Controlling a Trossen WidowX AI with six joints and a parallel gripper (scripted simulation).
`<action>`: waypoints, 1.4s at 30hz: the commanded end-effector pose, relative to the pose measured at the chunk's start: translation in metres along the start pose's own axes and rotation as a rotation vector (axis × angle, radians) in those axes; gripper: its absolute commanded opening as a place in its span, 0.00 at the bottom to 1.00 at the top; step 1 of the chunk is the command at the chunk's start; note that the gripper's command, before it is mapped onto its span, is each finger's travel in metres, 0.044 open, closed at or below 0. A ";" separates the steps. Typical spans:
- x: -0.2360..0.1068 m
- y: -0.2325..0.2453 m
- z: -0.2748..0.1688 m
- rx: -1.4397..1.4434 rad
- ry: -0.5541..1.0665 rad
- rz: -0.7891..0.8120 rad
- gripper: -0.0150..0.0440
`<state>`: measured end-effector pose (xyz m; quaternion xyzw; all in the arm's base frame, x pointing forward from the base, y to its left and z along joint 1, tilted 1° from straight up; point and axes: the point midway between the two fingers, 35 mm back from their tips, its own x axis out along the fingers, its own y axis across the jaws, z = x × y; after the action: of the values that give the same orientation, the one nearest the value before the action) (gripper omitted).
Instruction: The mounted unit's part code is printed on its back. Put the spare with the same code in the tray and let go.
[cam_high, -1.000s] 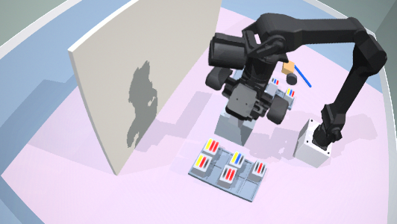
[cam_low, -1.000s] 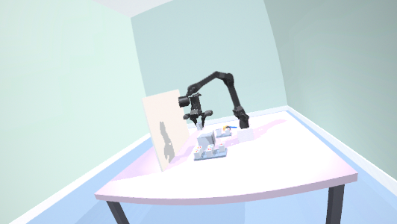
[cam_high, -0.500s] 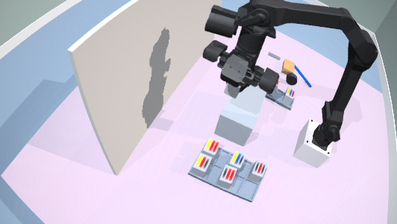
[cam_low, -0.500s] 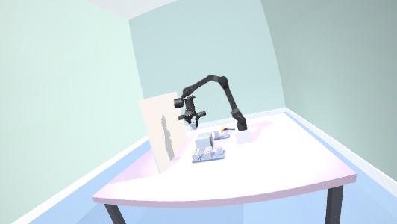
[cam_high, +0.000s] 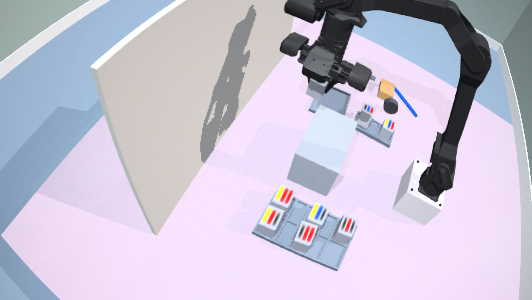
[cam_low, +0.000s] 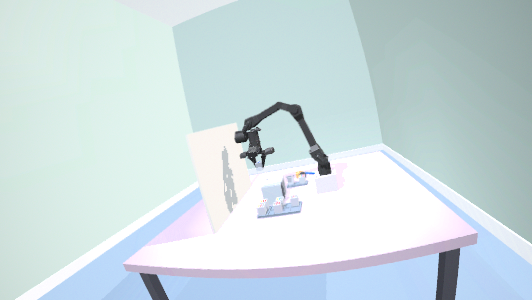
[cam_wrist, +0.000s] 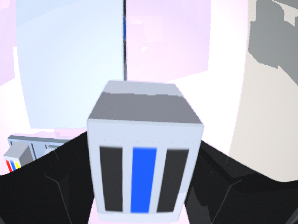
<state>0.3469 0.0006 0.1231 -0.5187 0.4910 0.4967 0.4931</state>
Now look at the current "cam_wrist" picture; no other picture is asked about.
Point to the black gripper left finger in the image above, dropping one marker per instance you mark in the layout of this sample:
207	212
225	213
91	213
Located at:
55	189

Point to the white box with blue and black stripes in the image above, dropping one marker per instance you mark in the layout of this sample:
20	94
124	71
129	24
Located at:
143	141

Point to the white wall panel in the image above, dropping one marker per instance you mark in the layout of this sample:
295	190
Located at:
265	136

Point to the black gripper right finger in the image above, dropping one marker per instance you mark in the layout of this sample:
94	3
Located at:
222	191

